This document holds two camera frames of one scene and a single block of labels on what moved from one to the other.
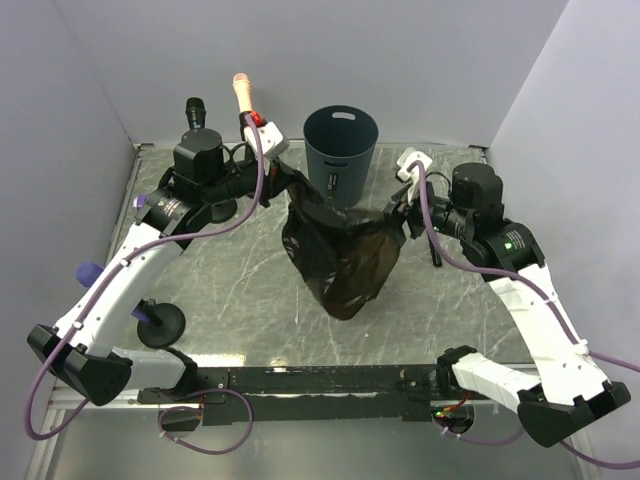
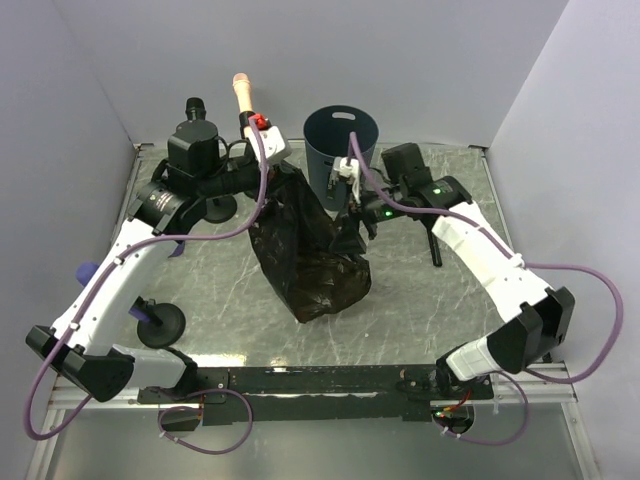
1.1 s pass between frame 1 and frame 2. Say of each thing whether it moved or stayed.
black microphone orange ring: stayed
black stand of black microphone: stayed
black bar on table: stayed
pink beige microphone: stayed
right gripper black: moved
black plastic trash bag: moved
